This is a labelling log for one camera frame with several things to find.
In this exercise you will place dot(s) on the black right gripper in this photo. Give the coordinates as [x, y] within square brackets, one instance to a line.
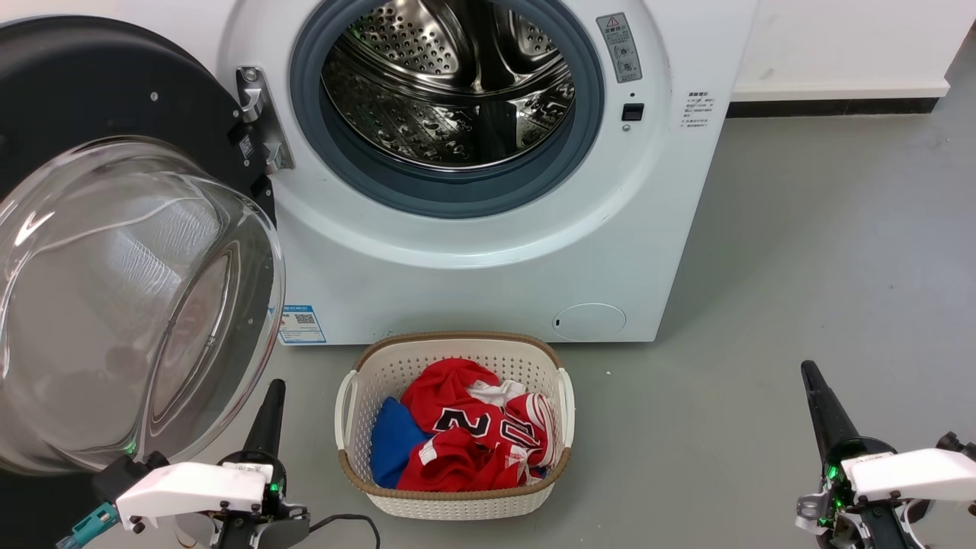
[837, 479]

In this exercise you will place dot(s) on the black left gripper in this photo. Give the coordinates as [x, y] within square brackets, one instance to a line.
[280, 497]

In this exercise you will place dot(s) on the round black glass washer door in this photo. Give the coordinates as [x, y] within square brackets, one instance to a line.
[114, 91]

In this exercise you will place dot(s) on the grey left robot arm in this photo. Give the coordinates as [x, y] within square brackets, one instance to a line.
[267, 535]

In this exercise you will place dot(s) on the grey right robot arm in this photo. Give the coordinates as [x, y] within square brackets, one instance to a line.
[877, 531]

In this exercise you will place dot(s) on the white front-load washing machine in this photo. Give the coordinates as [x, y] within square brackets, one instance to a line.
[457, 290]

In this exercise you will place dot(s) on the metal door hinge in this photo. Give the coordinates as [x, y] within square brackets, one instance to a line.
[252, 91]

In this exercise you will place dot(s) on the black door latch socket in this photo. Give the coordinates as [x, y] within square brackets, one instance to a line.
[633, 112]

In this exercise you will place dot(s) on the blue energy label sticker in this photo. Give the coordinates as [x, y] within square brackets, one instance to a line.
[305, 324]

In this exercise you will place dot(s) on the blue garment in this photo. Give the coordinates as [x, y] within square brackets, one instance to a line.
[393, 442]

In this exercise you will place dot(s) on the red basketball jersey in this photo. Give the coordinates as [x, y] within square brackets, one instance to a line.
[450, 381]

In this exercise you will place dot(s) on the white plastic laundry basket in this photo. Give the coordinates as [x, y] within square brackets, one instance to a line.
[457, 507]

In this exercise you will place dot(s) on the white cloth piece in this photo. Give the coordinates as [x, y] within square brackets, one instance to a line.
[496, 393]

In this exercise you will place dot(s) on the round white filter cover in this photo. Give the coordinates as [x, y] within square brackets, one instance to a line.
[589, 322]

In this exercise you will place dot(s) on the small printed text sticker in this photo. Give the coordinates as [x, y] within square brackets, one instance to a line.
[697, 110]

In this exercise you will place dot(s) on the grey warning sticker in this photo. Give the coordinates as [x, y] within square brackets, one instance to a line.
[619, 46]

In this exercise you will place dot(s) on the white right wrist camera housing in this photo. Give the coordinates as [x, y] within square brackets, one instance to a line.
[907, 473]

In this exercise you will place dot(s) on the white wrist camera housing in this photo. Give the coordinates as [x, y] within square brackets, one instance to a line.
[191, 488]
[907, 473]

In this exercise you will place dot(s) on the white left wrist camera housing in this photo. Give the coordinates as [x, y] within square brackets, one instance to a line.
[191, 488]

